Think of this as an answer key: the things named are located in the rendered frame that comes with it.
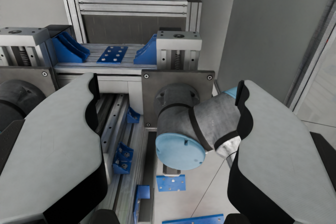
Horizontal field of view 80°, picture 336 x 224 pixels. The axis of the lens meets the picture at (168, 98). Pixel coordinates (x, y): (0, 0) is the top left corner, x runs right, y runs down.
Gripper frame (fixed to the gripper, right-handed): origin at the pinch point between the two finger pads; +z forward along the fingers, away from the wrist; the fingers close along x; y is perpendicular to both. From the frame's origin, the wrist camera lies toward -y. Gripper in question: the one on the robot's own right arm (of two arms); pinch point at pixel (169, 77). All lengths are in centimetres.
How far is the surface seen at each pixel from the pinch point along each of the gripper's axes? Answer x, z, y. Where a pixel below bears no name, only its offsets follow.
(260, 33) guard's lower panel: 45, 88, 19
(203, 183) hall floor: 57, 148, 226
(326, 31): 45, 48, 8
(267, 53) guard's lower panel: 45, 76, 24
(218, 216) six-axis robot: 91, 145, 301
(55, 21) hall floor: -83, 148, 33
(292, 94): 45, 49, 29
